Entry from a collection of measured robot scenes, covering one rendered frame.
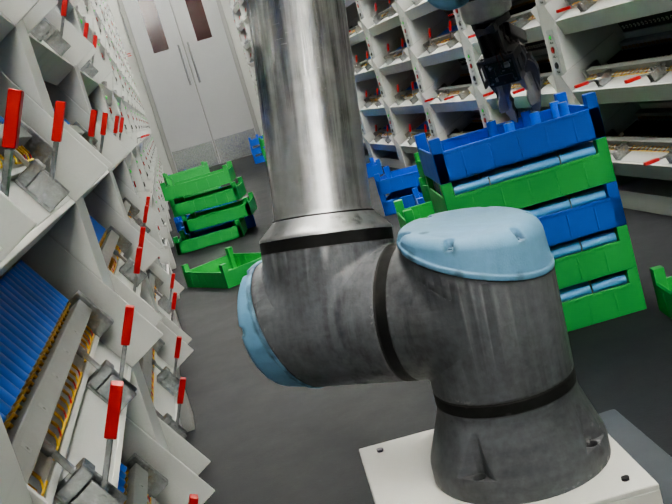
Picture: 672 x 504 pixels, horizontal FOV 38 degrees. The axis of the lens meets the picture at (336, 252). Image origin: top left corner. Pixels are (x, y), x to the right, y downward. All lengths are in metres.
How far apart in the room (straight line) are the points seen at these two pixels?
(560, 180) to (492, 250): 0.81
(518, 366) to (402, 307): 0.13
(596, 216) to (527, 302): 0.82
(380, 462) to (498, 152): 0.73
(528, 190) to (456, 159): 0.14
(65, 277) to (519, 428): 0.50
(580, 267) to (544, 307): 0.80
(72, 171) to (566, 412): 0.57
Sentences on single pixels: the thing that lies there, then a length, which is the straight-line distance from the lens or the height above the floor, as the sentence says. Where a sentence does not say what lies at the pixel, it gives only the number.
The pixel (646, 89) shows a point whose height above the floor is 0.32.
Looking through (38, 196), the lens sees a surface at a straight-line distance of 0.87.
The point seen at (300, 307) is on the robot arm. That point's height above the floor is 0.33.
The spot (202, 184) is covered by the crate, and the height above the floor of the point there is 0.27.
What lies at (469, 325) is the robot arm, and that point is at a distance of 0.94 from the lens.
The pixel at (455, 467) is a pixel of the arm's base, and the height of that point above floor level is 0.14.
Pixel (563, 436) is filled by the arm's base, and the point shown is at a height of 0.15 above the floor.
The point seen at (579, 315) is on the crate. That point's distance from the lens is 1.78.
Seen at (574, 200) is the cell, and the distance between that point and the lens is 1.75.
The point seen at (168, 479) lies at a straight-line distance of 1.12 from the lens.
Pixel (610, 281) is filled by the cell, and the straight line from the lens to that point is 1.79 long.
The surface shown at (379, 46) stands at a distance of 4.68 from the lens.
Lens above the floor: 0.55
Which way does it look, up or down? 10 degrees down
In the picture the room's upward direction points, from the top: 16 degrees counter-clockwise
